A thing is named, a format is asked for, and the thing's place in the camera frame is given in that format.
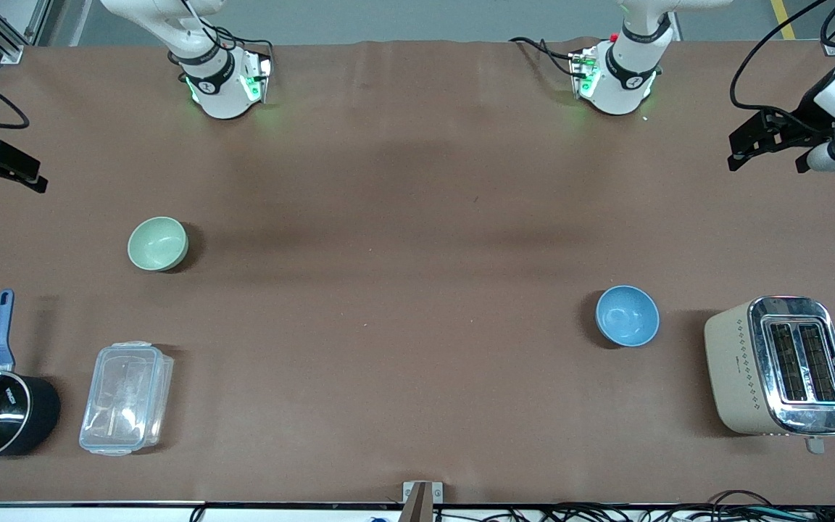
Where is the green bowl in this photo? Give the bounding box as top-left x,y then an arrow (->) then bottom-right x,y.
128,216 -> 189,273

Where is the blue bowl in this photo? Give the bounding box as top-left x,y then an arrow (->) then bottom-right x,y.
595,285 -> 660,348

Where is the right arm base connector plate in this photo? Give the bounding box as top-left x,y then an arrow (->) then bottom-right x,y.
242,49 -> 272,104

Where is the left arm base connector plate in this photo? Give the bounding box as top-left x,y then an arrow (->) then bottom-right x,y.
568,47 -> 601,99

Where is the beige chrome toaster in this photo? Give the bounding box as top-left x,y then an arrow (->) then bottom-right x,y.
704,296 -> 835,455

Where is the clear plastic food container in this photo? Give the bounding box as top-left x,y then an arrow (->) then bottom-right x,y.
79,341 -> 175,457

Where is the brown table mat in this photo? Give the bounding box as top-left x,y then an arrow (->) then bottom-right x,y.
0,38 -> 835,505

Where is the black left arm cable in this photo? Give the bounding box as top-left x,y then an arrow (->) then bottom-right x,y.
729,0 -> 835,135

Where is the aluminium frame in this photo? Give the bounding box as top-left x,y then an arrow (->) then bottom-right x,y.
0,0 -> 50,65

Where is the black left base cable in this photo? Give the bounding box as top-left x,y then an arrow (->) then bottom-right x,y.
508,36 -> 585,77

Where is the black base cable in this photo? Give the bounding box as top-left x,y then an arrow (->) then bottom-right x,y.
211,25 -> 275,62
508,36 -> 585,77

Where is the black pot with blue handle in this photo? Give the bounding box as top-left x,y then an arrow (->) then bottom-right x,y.
0,289 -> 62,462

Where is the black right base cable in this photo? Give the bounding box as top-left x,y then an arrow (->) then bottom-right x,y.
211,25 -> 275,62

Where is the black cable bundle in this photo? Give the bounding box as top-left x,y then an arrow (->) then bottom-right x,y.
432,490 -> 835,522

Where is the metal table edge bracket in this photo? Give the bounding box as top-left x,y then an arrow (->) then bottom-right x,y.
402,481 -> 444,522

